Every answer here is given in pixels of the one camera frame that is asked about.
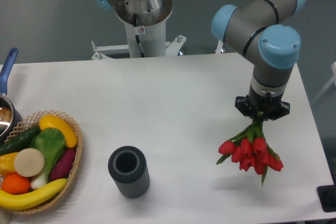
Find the green bok choy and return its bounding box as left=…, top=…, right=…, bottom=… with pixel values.
left=29, top=128, right=66, bottom=190

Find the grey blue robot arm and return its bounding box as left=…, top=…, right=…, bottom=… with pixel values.
left=211, top=0, right=306, bottom=121

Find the woven wicker basket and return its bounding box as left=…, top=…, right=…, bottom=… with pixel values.
left=1, top=110, right=83, bottom=214

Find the yellow banana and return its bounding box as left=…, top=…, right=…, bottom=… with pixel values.
left=1, top=178, right=67, bottom=211

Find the purple sweet potato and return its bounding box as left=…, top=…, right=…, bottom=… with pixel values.
left=49, top=148, right=76, bottom=181

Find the white frame at right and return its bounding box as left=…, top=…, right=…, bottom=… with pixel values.
left=311, top=61, right=336, bottom=104

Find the dark grey ribbed vase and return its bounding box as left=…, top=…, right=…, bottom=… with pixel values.
left=108, top=146, right=150, bottom=199

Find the black device at edge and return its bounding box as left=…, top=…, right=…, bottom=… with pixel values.
left=317, top=185, right=335, bottom=212

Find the yellow bell pepper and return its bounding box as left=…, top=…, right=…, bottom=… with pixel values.
left=0, top=152, right=18, bottom=177

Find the red tulip bouquet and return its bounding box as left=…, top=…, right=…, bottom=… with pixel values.
left=216, top=112, right=284, bottom=184

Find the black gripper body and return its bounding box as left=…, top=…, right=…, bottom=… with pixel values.
left=235, top=86, right=290, bottom=121

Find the beige round disc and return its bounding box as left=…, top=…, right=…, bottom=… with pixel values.
left=14, top=148, right=45, bottom=177

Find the green cucumber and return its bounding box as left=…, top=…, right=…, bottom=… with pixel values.
left=1, top=125, right=41, bottom=155

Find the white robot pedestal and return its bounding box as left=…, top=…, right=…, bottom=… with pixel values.
left=91, top=0, right=186, bottom=60

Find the orange fruit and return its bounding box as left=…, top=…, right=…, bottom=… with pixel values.
left=1, top=173, right=30, bottom=195

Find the blue handled saucepan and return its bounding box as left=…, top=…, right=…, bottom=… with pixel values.
left=1, top=48, right=22, bottom=145

